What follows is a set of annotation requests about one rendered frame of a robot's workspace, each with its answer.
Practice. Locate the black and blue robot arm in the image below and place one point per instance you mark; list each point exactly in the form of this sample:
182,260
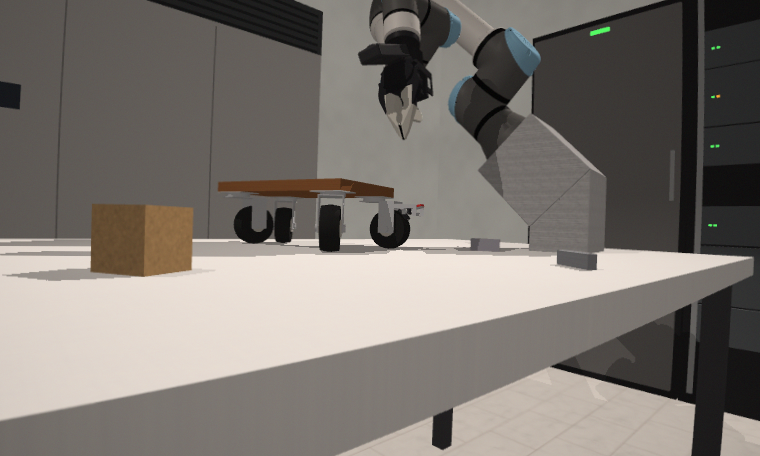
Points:
504,59

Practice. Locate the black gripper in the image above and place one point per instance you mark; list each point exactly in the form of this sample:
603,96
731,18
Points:
401,84

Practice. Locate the dark grey rectangular bar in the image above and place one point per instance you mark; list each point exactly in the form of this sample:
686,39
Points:
581,260

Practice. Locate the brown cardboard box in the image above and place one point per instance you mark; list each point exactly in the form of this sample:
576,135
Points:
141,240

